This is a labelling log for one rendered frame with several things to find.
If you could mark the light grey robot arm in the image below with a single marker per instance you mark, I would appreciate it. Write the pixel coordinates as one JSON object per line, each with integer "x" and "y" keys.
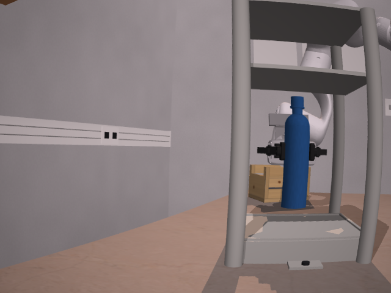
{"x": 319, "y": 56}

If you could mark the dark blue bottle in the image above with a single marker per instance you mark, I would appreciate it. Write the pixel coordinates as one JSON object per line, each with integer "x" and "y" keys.
{"x": 296, "y": 163}

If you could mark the wooden crate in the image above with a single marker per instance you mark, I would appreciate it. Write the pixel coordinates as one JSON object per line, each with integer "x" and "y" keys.
{"x": 267, "y": 188}

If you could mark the grey shelving unit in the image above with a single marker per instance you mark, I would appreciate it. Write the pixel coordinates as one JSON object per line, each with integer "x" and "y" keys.
{"x": 296, "y": 239}

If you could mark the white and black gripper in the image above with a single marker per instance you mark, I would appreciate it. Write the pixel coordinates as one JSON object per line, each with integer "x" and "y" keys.
{"x": 277, "y": 148}

